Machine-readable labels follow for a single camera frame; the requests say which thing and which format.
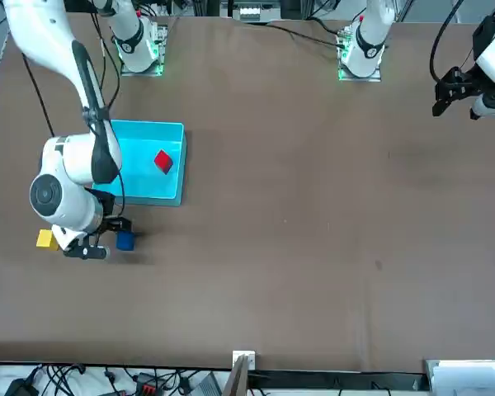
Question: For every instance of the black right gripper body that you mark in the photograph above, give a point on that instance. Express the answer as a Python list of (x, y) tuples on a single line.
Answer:
[(105, 206)]

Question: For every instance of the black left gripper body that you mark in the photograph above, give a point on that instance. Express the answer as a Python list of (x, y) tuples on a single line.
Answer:
[(458, 86)]

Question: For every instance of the blue block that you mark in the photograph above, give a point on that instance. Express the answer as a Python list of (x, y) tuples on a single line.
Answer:
[(125, 242)]

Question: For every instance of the yellow block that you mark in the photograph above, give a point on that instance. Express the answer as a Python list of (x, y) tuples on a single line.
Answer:
[(44, 239)]

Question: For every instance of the red block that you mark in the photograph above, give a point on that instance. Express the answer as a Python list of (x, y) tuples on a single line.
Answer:
[(163, 161)]

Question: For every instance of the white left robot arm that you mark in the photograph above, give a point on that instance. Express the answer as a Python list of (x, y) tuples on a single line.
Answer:
[(371, 37)]

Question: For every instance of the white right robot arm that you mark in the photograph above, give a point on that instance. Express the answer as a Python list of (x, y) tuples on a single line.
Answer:
[(37, 33)]

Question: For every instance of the cyan plastic box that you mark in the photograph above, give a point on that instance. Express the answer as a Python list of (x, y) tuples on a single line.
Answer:
[(148, 185)]

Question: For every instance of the orange black plug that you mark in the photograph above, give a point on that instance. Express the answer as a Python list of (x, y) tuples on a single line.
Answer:
[(148, 387)]

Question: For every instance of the aluminium profile post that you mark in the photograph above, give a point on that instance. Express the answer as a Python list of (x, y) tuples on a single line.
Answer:
[(243, 359)]

